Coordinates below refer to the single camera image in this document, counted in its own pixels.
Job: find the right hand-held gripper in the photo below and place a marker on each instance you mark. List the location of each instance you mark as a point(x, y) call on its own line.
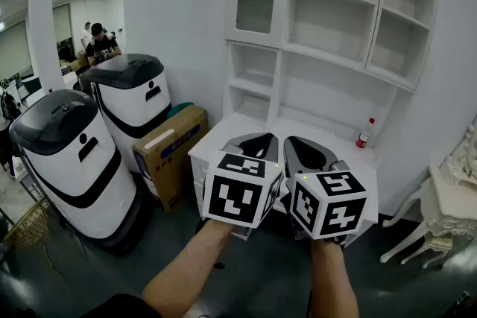
point(335, 212)

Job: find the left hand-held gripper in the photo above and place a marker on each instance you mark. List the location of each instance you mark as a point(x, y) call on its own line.
point(234, 197)

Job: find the person's right forearm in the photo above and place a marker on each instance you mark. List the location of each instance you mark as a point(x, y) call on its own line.
point(333, 279)

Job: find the person's left forearm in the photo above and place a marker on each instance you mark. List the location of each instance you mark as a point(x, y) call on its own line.
point(186, 272)

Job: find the white shelf cabinet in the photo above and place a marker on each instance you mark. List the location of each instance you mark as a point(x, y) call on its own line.
point(335, 22)

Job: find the clear bottle with red cap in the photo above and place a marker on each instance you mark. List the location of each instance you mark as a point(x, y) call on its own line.
point(364, 136)

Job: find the teal rounded object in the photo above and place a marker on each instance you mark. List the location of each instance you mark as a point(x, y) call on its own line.
point(180, 109)

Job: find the brown cardboard box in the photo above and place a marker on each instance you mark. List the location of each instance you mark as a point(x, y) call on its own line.
point(171, 160)

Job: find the white delivery robot black lid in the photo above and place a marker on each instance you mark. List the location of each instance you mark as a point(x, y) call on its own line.
point(130, 100)
point(82, 175)

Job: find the cream ornate dressing table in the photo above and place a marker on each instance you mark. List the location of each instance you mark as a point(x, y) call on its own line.
point(447, 197)

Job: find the person's black sleeve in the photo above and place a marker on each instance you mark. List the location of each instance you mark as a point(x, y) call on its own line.
point(119, 307)

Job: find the wicker basket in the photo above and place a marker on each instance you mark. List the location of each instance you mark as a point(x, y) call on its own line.
point(30, 227)

